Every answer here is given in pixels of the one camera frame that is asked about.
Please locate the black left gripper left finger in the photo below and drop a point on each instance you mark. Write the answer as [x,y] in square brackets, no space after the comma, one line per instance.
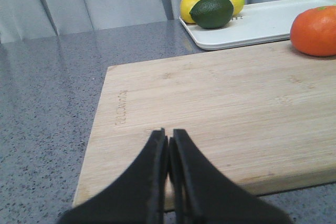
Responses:
[136,196]

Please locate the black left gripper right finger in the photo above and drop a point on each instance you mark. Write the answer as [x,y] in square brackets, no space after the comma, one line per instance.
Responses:
[202,194]

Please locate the orange mandarin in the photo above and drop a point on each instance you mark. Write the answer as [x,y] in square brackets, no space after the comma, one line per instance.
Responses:
[313,31]

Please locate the white rectangular tray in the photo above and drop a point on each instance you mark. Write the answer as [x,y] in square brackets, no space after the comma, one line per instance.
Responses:
[256,24]

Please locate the wooden cutting board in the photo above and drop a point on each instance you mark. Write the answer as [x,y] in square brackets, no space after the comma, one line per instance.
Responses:
[264,115]

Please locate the dark green lime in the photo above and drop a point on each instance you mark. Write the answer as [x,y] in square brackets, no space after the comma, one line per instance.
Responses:
[212,14]

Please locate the yellow lemon left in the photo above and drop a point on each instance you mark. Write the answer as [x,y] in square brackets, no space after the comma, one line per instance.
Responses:
[185,8]

